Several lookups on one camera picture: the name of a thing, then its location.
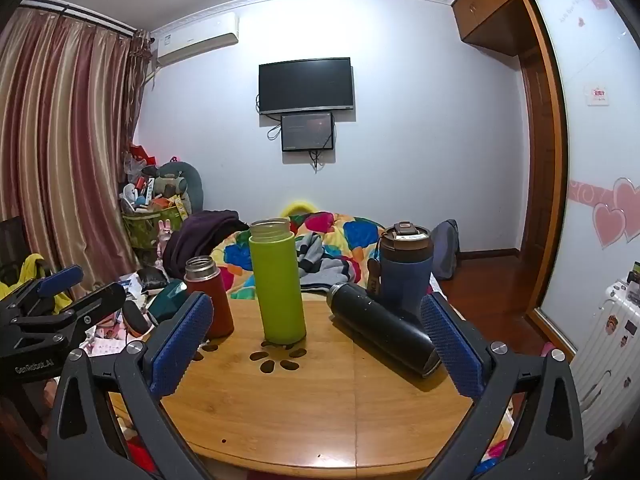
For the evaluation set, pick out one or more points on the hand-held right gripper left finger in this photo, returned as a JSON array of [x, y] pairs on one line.
[[182, 340]]

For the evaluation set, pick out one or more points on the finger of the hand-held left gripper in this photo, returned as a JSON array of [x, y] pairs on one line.
[[95, 305], [57, 280]]

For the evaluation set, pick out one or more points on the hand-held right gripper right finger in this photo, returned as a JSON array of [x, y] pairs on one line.
[[452, 345]]

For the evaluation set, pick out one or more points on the green cup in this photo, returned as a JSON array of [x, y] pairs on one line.
[[277, 285]]

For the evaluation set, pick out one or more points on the red cup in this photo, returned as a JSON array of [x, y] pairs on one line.
[[215, 305]]

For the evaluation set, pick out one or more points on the yellow cloth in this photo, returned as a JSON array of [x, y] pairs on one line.
[[32, 267]]

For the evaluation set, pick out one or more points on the teal container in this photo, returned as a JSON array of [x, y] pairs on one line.
[[167, 300]]

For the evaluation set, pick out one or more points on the black oval brush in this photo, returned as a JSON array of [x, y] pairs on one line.
[[136, 317]]

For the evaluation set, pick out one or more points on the dark chair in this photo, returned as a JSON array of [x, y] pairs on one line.
[[12, 245]]

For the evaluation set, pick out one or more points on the black flask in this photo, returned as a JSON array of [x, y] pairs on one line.
[[380, 325]]

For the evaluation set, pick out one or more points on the blue tumbler with brown lid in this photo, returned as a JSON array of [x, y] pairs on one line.
[[402, 275]]

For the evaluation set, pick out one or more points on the green basket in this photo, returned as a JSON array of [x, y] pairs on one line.
[[142, 230]]

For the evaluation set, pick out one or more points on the grey backpack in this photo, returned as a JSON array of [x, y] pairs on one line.
[[446, 250]]

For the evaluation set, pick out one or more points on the pink bunny toy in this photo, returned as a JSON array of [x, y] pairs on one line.
[[164, 232]]

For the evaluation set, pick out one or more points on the dark purple cloth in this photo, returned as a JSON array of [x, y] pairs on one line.
[[200, 237]]

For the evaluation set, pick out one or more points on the striped brown curtain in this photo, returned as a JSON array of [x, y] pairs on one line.
[[65, 150]]

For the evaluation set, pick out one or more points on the colourful printed blanket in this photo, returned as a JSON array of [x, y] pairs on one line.
[[360, 232]]

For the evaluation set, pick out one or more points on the red bag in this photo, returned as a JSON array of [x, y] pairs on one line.
[[140, 154]]

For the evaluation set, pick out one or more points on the grey striped garment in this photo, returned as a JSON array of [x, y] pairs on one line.
[[325, 262]]

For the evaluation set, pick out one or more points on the grey curved cushion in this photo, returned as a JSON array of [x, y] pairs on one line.
[[192, 180]]

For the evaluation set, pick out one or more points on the white suitcase with stickers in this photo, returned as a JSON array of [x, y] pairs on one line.
[[612, 360]]

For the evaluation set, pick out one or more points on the brown wooden door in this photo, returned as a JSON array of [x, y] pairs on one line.
[[537, 180]]

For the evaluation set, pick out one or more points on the pink heart door sticker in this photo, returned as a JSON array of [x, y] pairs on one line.
[[617, 212]]

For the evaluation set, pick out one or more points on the frosted sliding wardrobe door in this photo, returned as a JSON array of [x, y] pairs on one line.
[[585, 170]]

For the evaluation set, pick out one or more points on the small black monitor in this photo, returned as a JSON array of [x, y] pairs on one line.
[[307, 132]]

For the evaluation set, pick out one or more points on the white air conditioner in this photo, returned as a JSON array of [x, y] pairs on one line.
[[197, 40]]

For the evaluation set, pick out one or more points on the white square door sticker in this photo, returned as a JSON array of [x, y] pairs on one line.
[[598, 94]]

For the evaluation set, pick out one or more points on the wooden overhead cabinet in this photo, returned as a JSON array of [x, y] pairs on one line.
[[492, 7]]

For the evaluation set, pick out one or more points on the black wall television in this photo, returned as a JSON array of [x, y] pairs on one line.
[[306, 85]]

